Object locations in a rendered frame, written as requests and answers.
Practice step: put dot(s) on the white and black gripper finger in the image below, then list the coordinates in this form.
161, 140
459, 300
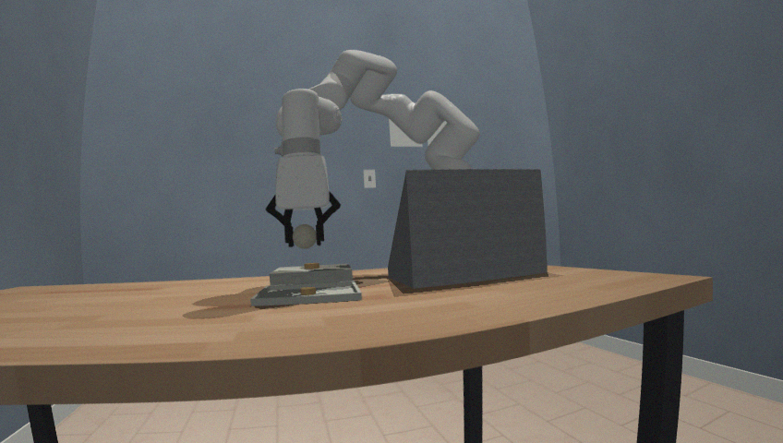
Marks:
323, 217
284, 219

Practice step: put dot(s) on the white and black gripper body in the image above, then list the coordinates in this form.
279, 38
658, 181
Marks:
303, 181

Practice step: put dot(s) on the grey ball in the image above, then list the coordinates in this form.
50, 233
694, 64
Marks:
304, 236

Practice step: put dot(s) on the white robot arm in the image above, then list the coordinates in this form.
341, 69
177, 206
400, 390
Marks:
305, 111

